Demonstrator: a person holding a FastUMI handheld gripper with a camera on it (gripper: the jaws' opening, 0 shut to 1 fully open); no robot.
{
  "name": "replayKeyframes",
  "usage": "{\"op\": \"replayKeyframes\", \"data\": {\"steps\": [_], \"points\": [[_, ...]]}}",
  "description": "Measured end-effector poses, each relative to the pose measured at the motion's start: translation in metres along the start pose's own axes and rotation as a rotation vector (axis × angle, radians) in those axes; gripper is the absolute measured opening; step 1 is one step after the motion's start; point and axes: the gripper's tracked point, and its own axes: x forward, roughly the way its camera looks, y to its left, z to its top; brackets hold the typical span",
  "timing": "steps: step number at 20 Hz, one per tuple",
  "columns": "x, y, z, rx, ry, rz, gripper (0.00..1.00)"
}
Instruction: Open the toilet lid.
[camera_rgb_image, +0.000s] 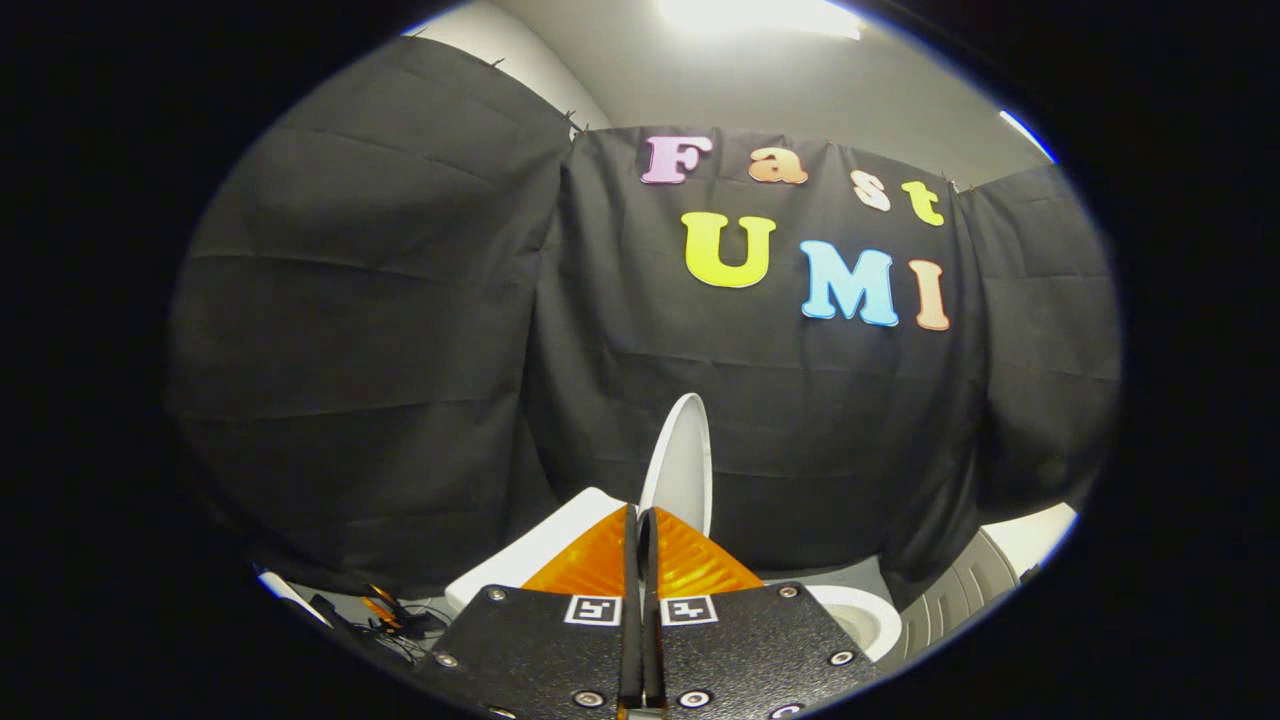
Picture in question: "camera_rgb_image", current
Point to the large ceiling light panel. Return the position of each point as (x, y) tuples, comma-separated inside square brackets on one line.
[(760, 15)]

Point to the black backdrop cloth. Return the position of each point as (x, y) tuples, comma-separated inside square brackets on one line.
[(400, 350)]

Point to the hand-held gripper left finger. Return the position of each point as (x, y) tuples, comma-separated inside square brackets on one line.
[(540, 650)]

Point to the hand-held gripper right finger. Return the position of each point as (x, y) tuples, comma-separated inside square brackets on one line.
[(750, 650)]

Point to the white toilet lid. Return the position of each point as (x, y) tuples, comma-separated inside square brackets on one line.
[(685, 470)]

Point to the grey drawer cabinet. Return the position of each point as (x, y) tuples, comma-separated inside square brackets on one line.
[(960, 590)]

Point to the white ceramic toilet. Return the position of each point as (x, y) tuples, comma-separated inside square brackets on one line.
[(540, 545)]

